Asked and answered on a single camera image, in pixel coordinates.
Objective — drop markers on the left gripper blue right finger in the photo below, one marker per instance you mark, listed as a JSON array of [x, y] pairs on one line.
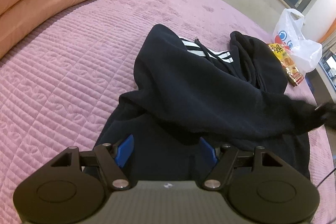
[[208, 152]]

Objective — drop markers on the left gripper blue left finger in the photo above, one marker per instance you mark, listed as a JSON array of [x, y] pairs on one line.
[[124, 150]]

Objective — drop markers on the black hoodie with white stripes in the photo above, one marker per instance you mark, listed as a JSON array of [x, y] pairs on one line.
[[187, 92]]

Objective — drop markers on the yellow snack bag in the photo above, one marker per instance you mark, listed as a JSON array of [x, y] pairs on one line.
[[291, 70]]

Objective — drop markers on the white plastic shopping bag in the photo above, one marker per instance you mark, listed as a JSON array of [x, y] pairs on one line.
[[305, 53]]

